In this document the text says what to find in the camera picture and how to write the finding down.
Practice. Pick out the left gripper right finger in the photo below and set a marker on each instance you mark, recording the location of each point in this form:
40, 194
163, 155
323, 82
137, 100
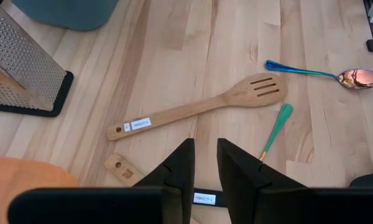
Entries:
242, 186

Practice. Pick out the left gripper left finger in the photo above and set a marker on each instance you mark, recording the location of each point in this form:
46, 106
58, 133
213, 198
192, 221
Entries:
174, 186

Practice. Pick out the black slotted turner spatula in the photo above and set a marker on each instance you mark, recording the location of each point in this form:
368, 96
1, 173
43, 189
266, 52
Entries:
205, 199

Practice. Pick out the wooden slotted spoon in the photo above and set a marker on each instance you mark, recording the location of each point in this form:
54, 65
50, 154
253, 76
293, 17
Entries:
205, 104

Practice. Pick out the orange translucent tray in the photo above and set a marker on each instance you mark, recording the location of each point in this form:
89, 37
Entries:
25, 177

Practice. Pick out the metal box grater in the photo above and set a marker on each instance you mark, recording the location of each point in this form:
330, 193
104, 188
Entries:
21, 62

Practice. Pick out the green plastic bin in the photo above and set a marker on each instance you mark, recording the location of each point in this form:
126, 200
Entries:
65, 12

